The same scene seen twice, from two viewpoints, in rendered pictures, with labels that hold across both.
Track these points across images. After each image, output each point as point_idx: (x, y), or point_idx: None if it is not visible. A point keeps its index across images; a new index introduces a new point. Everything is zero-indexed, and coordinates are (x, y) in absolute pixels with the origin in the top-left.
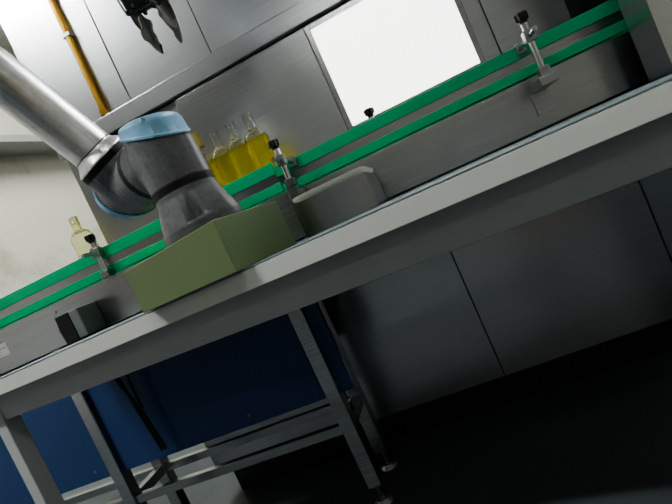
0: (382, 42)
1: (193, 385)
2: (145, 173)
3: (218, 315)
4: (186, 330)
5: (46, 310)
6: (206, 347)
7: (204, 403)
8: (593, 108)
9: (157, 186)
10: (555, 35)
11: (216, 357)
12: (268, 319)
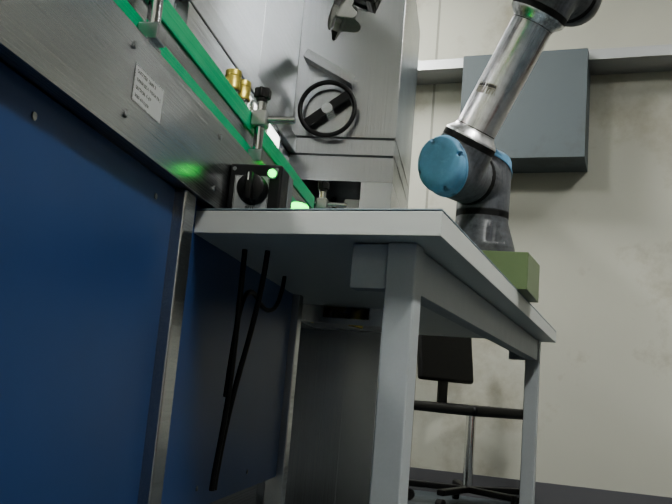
0: None
1: (236, 394)
2: (507, 195)
3: (500, 320)
4: (494, 318)
5: (215, 120)
6: (255, 346)
7: (234, 430)
8: None
9: (508, 209)
10: None
11: (255, 366)
12: (505, 342)
